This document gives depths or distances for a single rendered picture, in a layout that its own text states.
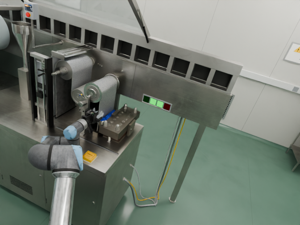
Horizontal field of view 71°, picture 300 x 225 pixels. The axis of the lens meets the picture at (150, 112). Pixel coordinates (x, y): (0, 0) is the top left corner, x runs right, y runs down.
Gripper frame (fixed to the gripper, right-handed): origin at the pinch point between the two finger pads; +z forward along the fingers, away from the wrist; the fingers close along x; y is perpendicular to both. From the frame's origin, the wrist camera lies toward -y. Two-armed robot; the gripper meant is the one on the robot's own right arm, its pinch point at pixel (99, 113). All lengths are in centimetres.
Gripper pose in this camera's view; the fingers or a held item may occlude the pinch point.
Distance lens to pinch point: 160.9
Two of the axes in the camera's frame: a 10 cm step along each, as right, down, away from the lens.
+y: 2.1, -8.4, -4.9
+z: 3.5, -4.1, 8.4
